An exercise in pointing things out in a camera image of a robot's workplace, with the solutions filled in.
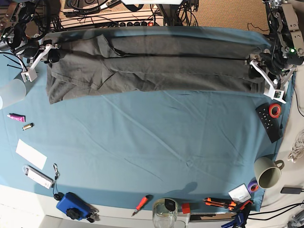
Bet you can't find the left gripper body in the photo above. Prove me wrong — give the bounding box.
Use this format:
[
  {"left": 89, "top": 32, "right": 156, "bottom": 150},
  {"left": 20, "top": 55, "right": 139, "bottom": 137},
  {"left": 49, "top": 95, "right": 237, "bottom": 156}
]
[{"left": 258, "top": 49, "right": 297, "bottom": 82}]

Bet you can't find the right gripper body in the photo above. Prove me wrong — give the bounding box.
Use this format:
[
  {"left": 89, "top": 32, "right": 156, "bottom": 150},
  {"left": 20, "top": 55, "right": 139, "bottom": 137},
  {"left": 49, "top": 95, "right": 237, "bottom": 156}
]
[{"left": 10, "top": 39, "right": 39, "bottom": 59}]

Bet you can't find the grey T-shirt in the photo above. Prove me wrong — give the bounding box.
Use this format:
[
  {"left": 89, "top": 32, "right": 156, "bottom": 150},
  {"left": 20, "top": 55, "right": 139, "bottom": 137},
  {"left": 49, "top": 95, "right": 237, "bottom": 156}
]
[{"left": 46, "top": 35, "right": 265, "bottom": 104}]

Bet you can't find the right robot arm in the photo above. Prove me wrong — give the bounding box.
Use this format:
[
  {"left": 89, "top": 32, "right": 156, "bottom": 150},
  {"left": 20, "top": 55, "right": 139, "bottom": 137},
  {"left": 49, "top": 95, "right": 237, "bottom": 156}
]
[{"left": 0, "top": 1, "right": 262, "bottom": 80}]

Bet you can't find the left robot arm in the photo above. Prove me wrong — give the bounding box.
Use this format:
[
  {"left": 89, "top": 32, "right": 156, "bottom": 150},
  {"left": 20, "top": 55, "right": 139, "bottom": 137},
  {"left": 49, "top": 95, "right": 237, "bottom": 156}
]
[{"left": 259, "top": 0, "right": 304, "bottom": 84}]

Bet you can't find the black zip tie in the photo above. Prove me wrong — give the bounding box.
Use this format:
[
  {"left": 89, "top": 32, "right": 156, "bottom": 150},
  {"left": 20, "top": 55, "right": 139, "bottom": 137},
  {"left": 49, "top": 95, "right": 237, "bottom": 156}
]
[{"left": 3, "top": 55, "right": 23, "bottom": 70}]

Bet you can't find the red tape roll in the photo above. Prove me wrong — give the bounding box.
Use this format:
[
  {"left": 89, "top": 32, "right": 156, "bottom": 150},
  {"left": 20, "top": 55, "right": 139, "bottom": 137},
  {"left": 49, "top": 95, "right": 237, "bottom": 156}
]
[{"left": 269, "top": 103, "right": 282, "bottom": 118}]

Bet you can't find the black remote control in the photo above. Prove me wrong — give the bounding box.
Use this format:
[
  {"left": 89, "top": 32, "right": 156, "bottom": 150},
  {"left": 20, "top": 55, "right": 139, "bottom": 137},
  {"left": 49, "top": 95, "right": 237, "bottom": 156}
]
[{"left": 256, "top": 103, "right": 281, "bottom": 143}]

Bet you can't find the frosted plastic cup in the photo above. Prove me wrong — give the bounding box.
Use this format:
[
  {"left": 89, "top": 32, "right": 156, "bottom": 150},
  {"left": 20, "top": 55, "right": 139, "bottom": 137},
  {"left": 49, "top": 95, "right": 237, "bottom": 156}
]
[{"left": 0, "top": 79, "right": 27, "bottom": 109}]

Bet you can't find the pink tube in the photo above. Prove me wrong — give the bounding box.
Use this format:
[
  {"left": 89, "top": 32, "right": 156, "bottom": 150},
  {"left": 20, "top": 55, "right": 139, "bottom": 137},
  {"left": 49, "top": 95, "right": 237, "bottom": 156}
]
[{"left": 7, "top": 114, "right": 26, "bottom": 123}]

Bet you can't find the small brass battery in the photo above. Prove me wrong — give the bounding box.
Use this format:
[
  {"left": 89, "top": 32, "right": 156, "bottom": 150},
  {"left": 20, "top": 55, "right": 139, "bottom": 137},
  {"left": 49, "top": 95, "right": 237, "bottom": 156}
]
[{"left": 22, "top": 123, "right": 34, "bottom": 131}]

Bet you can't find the black power strip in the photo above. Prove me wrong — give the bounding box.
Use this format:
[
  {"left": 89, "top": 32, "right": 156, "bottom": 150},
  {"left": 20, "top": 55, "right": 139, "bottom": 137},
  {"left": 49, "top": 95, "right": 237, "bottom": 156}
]
[{"left": 119, "top": 21, "right": 154, "bottom": 27}]

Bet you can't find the blue table cloth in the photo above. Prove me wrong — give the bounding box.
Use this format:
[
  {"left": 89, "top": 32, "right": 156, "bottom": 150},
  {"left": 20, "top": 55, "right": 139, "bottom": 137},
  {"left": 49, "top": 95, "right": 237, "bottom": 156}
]
[{"left": 0, "top": 25, "right": 298, "bottom": 212}]

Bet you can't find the beige mug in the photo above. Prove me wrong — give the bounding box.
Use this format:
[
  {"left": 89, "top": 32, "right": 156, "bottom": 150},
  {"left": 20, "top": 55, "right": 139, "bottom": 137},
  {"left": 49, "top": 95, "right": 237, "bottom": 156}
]
[{"left": 254, "top": 157, "right": 285, "bottom": 189}]

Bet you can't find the white paper card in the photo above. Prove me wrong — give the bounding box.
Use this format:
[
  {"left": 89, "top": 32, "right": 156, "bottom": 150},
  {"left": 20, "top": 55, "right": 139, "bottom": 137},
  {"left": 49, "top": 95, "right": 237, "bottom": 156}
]
[{"left": 16, "top": 139, "right": 47, "bottom": 170}]

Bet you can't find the purple tape roll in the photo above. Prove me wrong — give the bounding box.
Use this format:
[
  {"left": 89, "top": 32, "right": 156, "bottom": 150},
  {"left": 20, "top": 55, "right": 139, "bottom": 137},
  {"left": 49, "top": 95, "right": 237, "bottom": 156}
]
[{"left": 247, "top": 180, "right": 259, "bottom": 193}]

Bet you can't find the white small box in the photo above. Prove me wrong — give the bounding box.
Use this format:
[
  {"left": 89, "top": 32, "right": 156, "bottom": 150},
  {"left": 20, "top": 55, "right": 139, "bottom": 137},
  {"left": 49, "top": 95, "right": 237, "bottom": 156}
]
[{"left": 228, "top": 184, "right": 251, "bottom": 203}]

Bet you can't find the white packaged stick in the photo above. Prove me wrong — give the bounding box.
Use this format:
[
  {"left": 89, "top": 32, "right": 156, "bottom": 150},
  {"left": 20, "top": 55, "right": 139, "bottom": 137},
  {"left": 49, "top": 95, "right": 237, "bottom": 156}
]
[{"left": 22, "top": 165, "right": 54, "bottom": 189}]

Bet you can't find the black power adapter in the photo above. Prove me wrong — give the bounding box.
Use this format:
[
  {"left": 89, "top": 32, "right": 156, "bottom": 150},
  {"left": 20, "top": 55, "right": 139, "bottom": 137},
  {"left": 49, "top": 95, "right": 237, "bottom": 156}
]
[{"left": 280, "top": 187, "right": 304, "bottom": 194}]

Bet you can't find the orange black utility knife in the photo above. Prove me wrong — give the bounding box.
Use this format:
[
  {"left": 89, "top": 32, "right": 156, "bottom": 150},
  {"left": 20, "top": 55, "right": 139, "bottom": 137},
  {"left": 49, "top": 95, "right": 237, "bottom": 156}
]
[{"left": 203, "top": 198, "right": 237, "bottom": 210}]

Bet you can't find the blue black clamp bottom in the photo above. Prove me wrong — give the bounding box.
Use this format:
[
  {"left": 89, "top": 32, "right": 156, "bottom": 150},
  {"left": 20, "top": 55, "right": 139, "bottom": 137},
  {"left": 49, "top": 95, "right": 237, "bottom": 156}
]
[{"left": 221, "top": 200, "right": 253, "bottom": 228}]

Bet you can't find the small red block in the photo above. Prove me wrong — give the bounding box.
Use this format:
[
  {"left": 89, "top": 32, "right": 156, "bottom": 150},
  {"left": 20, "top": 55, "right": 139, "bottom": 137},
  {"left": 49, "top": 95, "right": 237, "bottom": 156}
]
[{"left": 181, "top": 203, "right": 191, "bottom": 214}]

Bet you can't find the blue box with knob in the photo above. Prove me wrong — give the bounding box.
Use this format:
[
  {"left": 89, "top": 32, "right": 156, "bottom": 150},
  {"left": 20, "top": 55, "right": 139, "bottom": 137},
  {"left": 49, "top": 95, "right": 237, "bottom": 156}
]
[{"left": 56, "top": 192, "right": 91, "bottom": 220}]

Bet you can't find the clear glass jar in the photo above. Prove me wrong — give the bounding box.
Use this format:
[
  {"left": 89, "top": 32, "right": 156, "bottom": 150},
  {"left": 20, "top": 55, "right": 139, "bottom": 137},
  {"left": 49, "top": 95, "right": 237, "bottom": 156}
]
[{"left": 152, "top": 198, "right": 178, "bottom": 228}]

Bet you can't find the key bunch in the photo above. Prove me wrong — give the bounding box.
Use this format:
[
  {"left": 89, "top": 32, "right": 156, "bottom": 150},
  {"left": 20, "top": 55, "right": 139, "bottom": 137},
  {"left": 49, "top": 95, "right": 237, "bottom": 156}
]
[{"left": 86, "top": 209, "right": 99, "bottom": 223}]

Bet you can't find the white coiled cord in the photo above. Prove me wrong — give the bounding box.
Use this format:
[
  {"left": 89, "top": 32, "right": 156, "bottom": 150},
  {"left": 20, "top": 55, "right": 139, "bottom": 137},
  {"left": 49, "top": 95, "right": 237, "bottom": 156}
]
[{"left": 287, "top": 129, "right": 304, "bottom": 163}]

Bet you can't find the black lanyard with clip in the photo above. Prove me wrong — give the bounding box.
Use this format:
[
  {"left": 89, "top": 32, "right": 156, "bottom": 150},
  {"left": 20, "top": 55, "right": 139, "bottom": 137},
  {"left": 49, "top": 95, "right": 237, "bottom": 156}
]
[{"left": 52, "top": 163, "right": 63, "bottom": 201}]

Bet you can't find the red handled screwdriver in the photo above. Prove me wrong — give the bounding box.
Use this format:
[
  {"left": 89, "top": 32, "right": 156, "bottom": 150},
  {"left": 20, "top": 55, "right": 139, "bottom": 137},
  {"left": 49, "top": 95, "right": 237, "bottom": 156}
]
[{"left": 132, "top": 194, "right": 153, "bottom": 217}]

